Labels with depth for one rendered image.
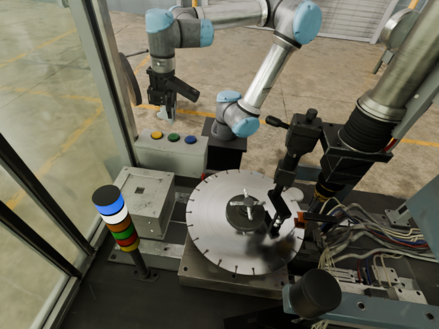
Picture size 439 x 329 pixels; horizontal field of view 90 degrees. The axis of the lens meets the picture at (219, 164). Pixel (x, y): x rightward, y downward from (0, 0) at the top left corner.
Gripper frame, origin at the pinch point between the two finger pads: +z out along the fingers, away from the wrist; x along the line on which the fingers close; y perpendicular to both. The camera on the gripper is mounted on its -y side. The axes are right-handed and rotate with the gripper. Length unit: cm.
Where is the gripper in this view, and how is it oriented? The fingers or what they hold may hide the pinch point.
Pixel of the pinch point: (173, 122)
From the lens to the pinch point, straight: 87.1
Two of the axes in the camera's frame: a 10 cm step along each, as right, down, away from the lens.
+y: -9.9, -1.5, 0.1
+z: -1.0, 6.9, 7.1
